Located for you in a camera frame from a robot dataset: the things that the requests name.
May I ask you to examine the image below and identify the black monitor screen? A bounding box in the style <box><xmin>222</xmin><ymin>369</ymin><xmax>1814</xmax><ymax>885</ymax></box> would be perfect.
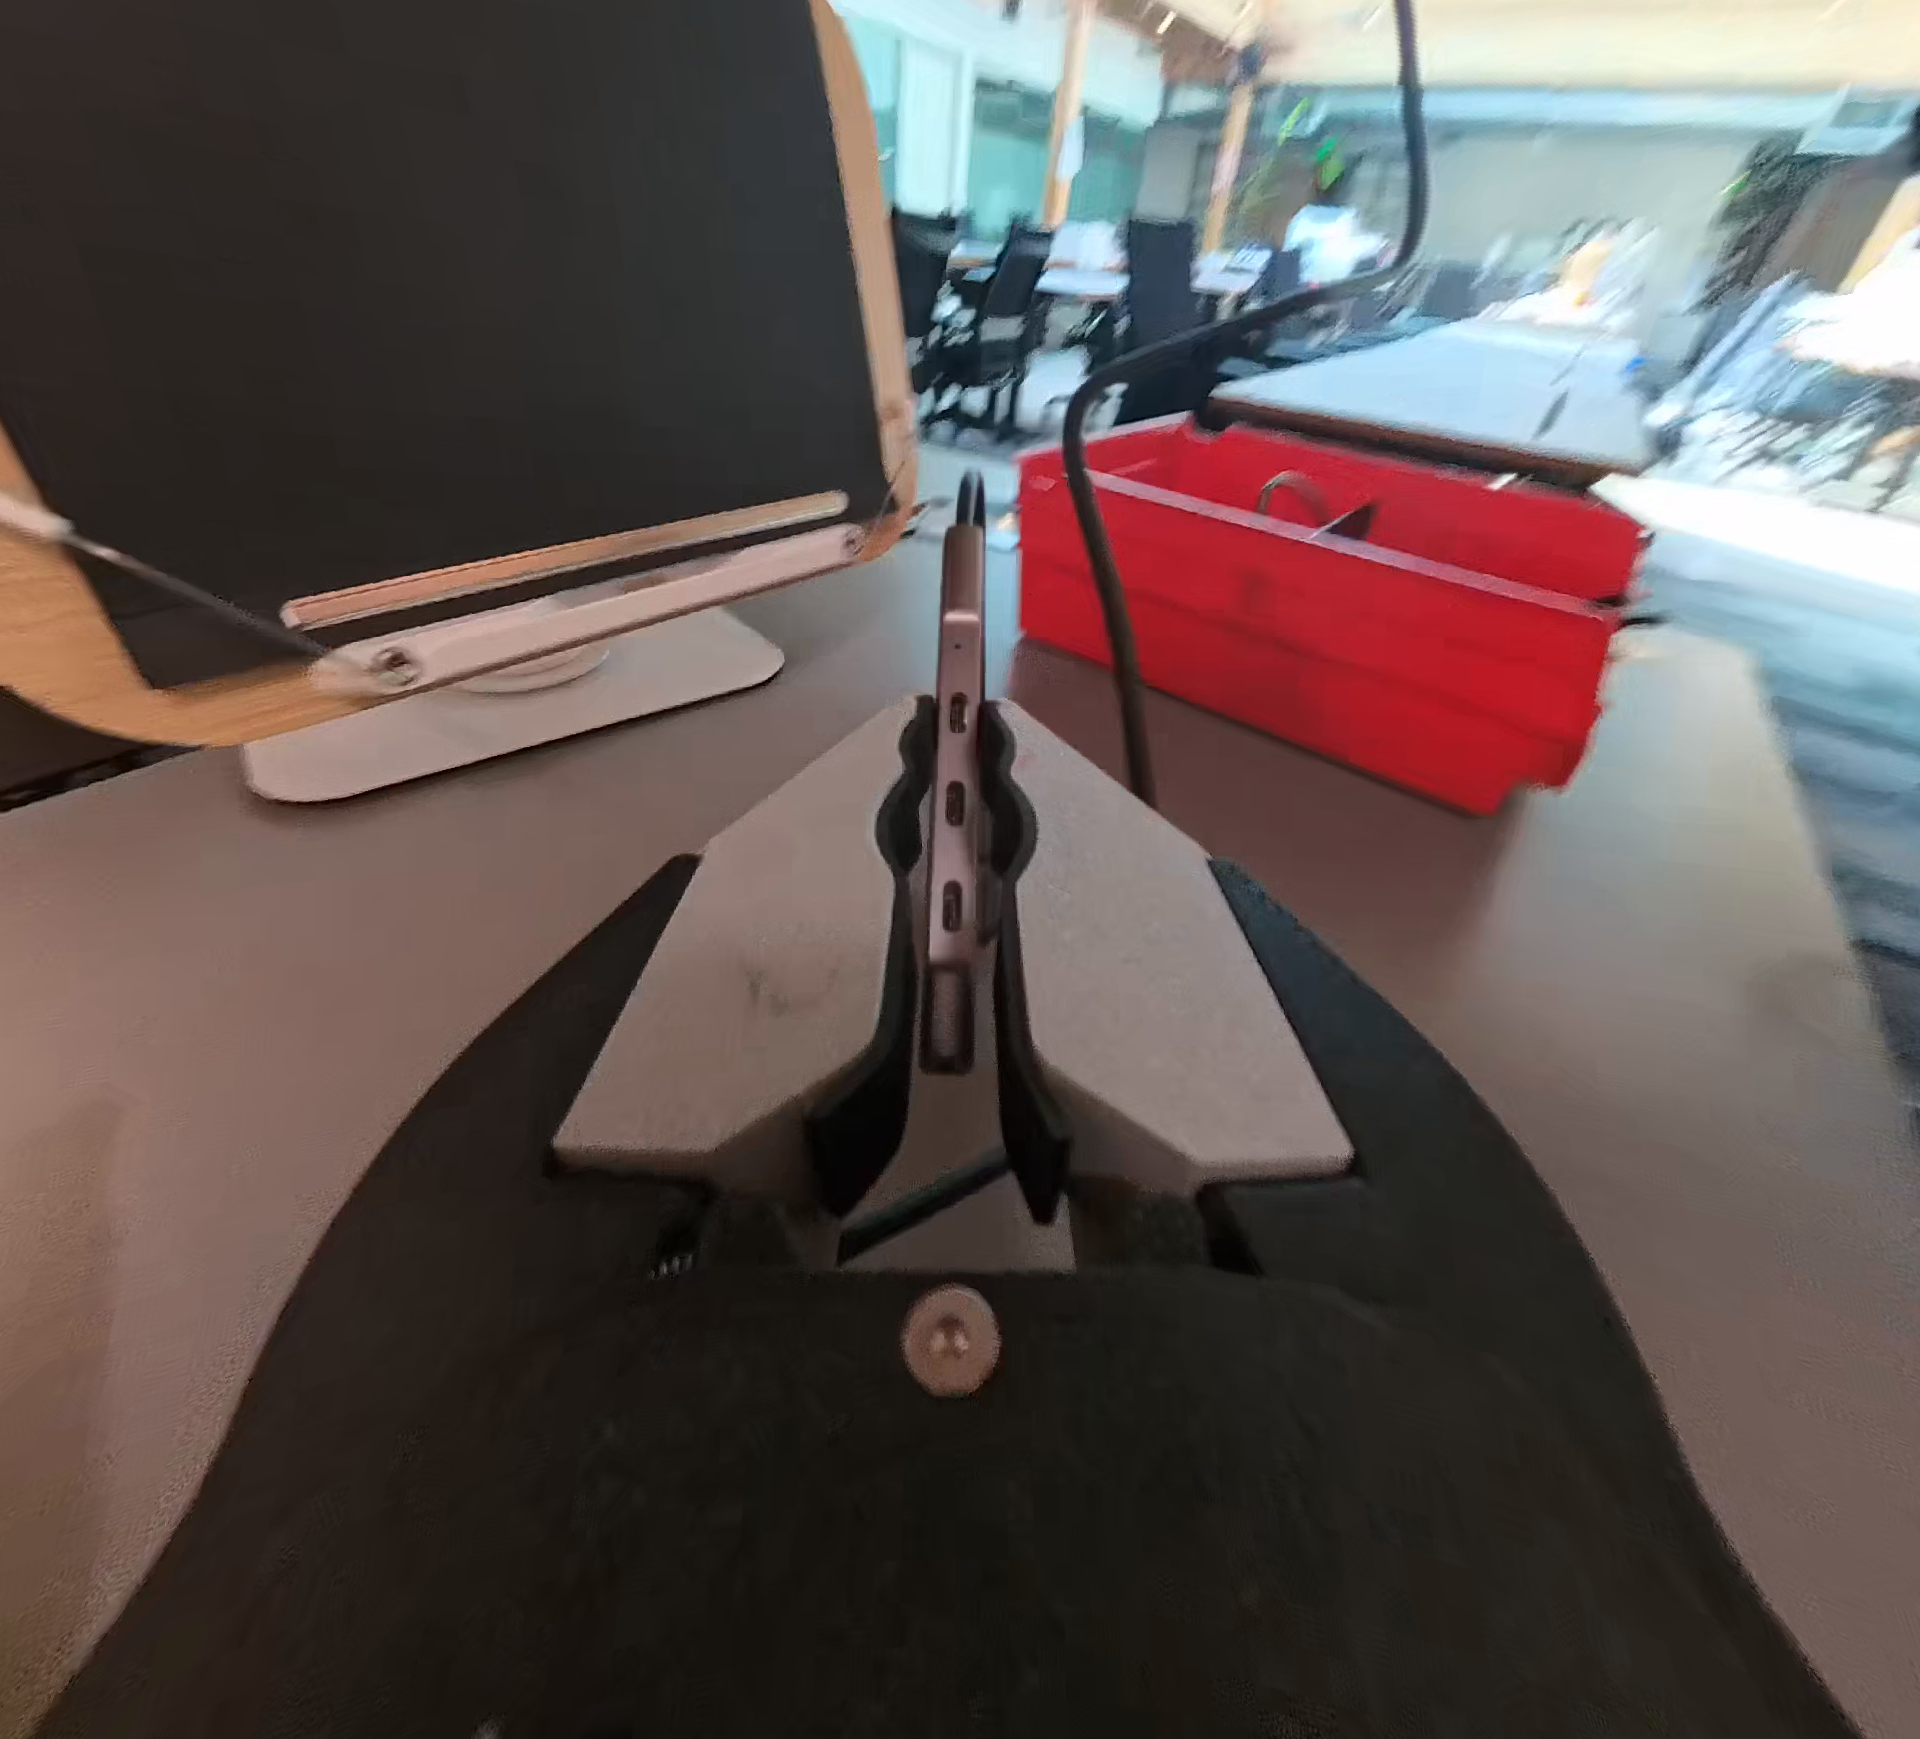
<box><xmin>0</xmin><ymin>0</ymin><xmax>895</xmax><ymax>692</ymax></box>

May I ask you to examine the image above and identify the grey usb hub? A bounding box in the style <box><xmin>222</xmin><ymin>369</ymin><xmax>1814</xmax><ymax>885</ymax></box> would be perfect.
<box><xmin>915</xmin><ymin>474</ymin><xmax>1005</xmax><ymax>1082</ymax></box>

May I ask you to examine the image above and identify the red plastic bin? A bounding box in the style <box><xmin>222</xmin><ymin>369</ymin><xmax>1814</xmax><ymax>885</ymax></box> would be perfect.
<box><xmin>1014</xmin><ymin>415</ymin><xmax>1652</xmax><ymax>819</ymax></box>

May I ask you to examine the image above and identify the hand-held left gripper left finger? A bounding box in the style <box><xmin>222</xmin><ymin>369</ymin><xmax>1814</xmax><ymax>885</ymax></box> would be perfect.
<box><xmin>555</xmin><ymin>696</ymin><xmax>924</xmax><ymax>1217</ymax></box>

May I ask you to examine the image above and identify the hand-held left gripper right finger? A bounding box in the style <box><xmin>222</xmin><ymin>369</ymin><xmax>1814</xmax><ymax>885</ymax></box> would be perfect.
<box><xmin>989</xmin><ymin>696</ymin><xmax>1358</xmax><ymax>1218</ymax></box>

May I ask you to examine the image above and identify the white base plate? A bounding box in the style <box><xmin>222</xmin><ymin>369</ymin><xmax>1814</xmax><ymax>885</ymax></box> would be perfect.
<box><xmin>240</xmin><ymin>606</ymin><xmax>788</xmax><ymax>805</ymax></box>

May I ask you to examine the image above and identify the thick black cable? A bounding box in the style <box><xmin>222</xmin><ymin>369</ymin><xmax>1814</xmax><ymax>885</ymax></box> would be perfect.
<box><xmin>1056</xmin><ymin>0</ymin><xmax>1436</xmax><ymax>818</ymax></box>

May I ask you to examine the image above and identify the black office chair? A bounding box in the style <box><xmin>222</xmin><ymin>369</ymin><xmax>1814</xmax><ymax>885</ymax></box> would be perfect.
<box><xmin>915</xmin><ymin>224</ymin><xmax>1058</xmax><ymax>436</ymax></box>
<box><xmin>1110</xmin><ymin>216</ymin><xmax>1208</xmax><ymax>420</ymax></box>

